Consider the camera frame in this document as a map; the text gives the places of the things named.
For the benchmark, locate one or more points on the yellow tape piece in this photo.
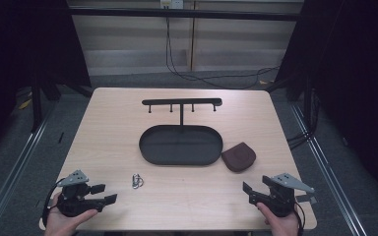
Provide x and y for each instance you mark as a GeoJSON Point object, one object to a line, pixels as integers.
{"type": "Point", "coordinates": [25, 104]}

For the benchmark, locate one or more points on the black key stand with tray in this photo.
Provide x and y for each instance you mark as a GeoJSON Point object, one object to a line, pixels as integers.
{"type": "Point", "coordinates": [180, 146]}

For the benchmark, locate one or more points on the white wall socket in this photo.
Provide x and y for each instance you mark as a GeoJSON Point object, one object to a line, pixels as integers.
{"type": "Point", "coordinates": [172, 4]}

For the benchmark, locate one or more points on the black horizontal metal bar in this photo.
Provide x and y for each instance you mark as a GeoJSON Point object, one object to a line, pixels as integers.
{"type": "Point", "coordinates": [183, 13]}

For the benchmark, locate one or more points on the person's left hand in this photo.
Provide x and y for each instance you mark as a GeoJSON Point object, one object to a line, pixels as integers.
{"type": "Point", "coordinates": [62, 224]}

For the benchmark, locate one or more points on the person's right hand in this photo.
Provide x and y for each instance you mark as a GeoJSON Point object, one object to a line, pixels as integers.
{"type": "Point", "coordinates": [280, 226]}

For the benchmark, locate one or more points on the silver floor rail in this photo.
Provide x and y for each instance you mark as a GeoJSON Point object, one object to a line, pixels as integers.
{"type": "Point", "coordinates": [328, 173]}
{"type": "Point", "coordinates": [10, 183]}

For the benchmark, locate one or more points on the brown leather pouch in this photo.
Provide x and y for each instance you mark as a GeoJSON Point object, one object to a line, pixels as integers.
{"type": "Point", "coordinates": [239, 158]}

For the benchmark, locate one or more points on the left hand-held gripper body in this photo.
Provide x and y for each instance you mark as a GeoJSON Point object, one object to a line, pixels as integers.
{"type": "Point", "coordinates": [74, 196]}

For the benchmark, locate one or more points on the black metal stand leg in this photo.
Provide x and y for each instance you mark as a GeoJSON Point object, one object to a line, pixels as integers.
{"type": "Point", "coordinates": [36, 105]}

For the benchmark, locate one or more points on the black curtain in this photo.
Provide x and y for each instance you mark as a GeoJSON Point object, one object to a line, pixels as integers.
{"type": "Point", "coordinates": [351, 82]}
{"type": "Point", "coordinates": [29, 49]}

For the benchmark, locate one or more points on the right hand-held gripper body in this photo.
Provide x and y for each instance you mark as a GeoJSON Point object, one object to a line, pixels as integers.
{"type": "Point", "coordinates": [280, 196]}

